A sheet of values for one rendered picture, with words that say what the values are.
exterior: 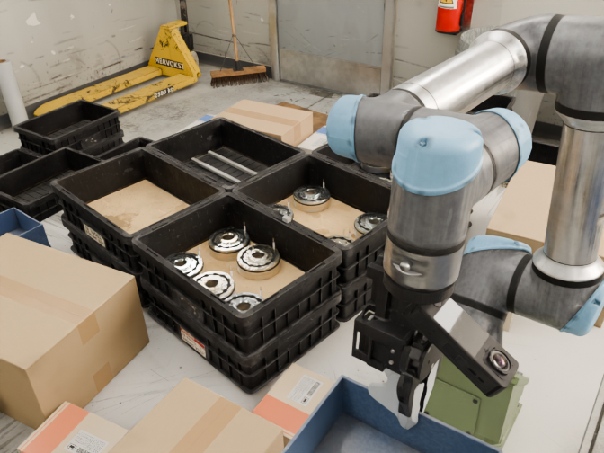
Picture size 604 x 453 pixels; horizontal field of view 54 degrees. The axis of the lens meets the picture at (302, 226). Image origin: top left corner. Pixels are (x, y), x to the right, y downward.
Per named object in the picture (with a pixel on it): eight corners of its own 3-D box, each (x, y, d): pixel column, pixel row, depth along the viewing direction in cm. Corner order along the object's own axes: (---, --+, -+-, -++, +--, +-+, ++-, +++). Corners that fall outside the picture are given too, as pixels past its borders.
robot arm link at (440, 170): (506, 125, 52) (461, 153, 46) (484, 231, 58) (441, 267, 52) (428, 104, 56) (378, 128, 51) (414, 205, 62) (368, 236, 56)
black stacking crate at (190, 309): (343, 294, 135) (344, 253, 129) (246, 364, 118) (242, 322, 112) (232, 229, 159) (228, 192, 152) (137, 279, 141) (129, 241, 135)
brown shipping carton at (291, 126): (313, 152, 221) (313, 112, 212) (283, 177, 205) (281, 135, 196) (246, 137, 233) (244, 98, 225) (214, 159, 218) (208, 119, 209)
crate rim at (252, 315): (345, 261, 130) (345, 252, 129) (243, 330, 112) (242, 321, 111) (229, 198, 154) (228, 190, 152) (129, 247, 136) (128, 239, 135)
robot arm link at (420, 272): (476, 231, 58) (443, 270, 52) (468, 270, 60) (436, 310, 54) (407, 208, 61) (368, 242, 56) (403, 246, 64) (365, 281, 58)
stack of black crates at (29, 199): (88, 231, 280) (65, 146, 255) (131, 251, 266) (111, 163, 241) (13, 275, 253) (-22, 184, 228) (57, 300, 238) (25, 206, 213)
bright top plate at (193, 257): (211, 265, 138) (211, 263, 138) (176, 286, 132) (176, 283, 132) (185, 248, 144) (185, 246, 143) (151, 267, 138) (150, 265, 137)
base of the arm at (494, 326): (496, 365, 118) (514, 318, 118) (500, 369, 104) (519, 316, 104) (425, 335, 123) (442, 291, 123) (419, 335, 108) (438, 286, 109)
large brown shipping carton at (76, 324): (149, 341, 139) (135, 275, 128) (53, 439, 117) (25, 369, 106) (30, 295, 155) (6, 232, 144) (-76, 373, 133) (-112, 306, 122)
